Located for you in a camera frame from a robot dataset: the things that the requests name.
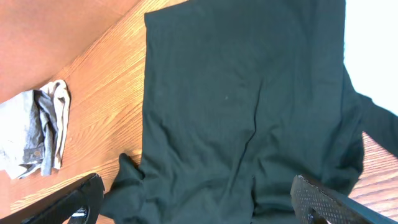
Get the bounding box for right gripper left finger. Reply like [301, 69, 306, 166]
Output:
[0, 173, 106, 224]

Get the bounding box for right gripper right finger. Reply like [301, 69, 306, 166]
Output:
[290, 175, 397, 224]

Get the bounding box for black t-shirt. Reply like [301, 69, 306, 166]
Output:
[101, 0, 397, 223]

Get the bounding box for folded grey shorts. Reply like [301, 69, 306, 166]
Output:
[1, 90, 58, 179]

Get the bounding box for folded beige garment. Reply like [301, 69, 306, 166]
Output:
[40, 80, 71, 170]

